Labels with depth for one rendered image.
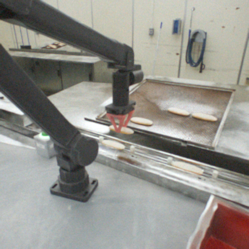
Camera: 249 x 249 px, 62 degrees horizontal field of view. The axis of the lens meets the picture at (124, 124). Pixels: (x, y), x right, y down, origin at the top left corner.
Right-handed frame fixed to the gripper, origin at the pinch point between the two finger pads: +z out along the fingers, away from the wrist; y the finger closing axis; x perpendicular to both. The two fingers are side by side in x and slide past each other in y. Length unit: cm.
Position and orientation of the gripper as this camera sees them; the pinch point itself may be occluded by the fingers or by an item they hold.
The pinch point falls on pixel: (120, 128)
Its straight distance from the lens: 74.3
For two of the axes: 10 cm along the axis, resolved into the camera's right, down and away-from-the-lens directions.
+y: 5.2, -3.5, 7.8
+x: -8.5, -2.1, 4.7
